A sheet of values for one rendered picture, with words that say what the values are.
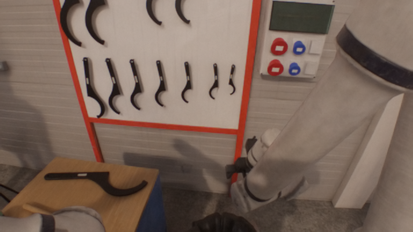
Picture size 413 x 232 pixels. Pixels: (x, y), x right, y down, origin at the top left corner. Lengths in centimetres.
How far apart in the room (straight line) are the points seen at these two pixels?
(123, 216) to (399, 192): 106
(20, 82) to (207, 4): 189
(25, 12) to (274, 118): 218
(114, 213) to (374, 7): 119
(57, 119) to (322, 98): 235
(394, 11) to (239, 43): 129
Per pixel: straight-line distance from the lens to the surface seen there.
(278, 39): 138
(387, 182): 48
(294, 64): 145
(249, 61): 152
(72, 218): 66
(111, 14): 168
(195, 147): 198
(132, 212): 118
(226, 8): 147
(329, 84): 32
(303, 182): 70
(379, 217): 52
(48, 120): 255
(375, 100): 31
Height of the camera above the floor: 189
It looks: 28 degrees down
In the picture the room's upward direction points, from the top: 2 degrees clockwise
